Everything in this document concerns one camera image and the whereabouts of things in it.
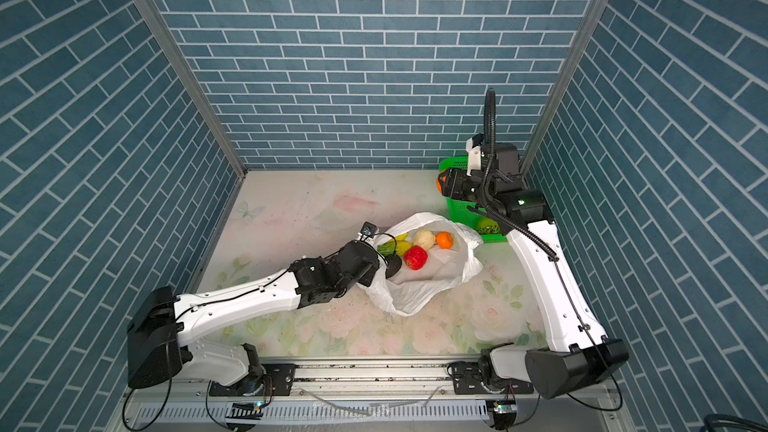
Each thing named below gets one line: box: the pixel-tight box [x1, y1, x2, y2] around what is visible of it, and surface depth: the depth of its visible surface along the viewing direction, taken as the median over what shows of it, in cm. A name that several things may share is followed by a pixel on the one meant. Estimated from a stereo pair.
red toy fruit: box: [404, 245, 428, 271], surface depth 93 cm
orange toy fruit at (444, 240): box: [435, 231, 453, 250], surface depth 98 cm
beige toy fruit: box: [412, 229, 436, 250], surface depth 97 cm
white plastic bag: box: [360, 212, 484, 317], surface depth 77 cm
